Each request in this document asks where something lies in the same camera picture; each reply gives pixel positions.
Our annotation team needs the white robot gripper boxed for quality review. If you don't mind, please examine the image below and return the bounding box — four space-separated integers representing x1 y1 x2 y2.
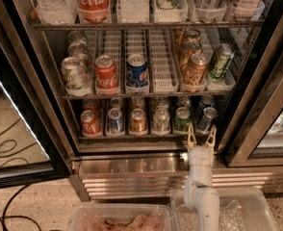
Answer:
187 124 217 167

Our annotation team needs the blue pepsi can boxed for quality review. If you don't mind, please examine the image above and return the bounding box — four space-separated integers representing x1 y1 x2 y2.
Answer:
197 107 218 134
108 108 124 134
195 94 215 116

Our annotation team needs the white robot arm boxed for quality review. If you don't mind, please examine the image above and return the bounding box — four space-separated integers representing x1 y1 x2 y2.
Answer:
184 124 219 231

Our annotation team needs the green can front bottom shelf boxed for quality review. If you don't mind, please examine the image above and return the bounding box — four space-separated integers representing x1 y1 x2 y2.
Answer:
174 107 191 133

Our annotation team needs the green can rear bottom shelf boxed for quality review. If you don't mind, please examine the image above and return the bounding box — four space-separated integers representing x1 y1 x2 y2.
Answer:
176 96 192 109

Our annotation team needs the white green can bottom shelf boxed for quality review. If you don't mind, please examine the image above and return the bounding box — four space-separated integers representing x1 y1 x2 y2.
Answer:
152 108 170 134

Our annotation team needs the white green can shelf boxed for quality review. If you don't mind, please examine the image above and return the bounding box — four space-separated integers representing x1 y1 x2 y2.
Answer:
152 108 170 134
62 57 88 90

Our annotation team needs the orange can front bottom shelf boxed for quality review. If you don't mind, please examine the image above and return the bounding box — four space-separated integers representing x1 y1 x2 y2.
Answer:
130 109 146 132

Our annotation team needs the orange can shelf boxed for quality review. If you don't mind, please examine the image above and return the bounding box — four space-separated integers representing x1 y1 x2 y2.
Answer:
130 109 146 132
184 53 210 86

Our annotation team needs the orange can front middle shelf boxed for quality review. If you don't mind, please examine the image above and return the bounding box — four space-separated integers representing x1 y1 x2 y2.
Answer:
184 53 210 86

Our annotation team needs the white empty shelf tray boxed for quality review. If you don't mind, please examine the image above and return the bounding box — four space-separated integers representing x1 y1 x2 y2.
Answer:
148 30 179 93

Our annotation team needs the blue pepsi can middle shelf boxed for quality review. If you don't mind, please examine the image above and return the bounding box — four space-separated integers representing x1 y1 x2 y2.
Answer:
126 53 148 88

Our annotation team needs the red coke can bottom shelf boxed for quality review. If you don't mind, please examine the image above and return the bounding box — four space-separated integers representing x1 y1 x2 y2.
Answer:
80 110 101 136

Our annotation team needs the red coca-cola can middle shelf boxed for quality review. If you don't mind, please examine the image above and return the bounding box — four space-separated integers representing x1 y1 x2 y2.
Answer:
94 55 118 90

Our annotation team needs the white green can middle shelf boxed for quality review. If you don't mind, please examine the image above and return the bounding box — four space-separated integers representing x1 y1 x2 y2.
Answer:
62 57 88 90

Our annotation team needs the open glass fridge door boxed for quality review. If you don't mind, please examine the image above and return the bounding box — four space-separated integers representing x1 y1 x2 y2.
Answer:
0 3 72 191

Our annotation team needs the clear plastic bin with bubble wrap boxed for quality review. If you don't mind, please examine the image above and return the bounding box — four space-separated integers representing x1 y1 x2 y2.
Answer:
170 187 279 231

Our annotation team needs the clear plastic bin with items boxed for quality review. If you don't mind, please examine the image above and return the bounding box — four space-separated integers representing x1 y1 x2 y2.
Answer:
69 203 175 231

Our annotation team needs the clear water bottle top middle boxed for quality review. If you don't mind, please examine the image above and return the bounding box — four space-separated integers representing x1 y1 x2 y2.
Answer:
117 0 150 23

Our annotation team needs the clear water bottle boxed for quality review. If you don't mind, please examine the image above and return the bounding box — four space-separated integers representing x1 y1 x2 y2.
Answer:
36 0 77 25
117 0 150 23

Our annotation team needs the clear water bottle top left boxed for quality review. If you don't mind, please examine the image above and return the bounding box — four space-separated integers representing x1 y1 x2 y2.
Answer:
36 0 77 25

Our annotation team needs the black floor cable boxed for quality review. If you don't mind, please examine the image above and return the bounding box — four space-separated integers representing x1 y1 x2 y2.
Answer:
0 183 43 231

